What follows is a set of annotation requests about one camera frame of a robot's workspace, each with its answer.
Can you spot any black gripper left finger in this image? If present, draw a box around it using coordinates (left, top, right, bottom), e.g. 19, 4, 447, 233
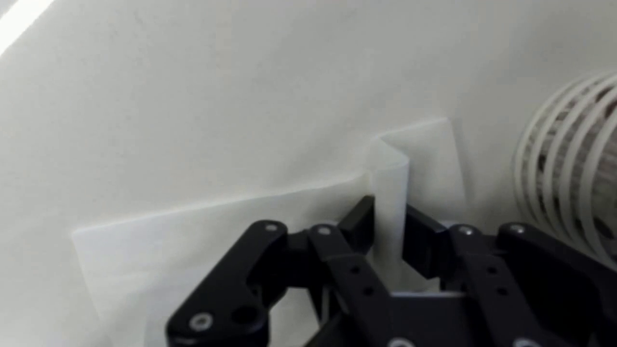
164, 194, 413, 347

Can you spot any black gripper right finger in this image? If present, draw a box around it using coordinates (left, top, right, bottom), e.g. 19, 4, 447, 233
405, 204, 617, 347

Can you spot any white paper napkin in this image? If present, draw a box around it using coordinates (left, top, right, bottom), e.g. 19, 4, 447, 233
69, 115, 469, 347

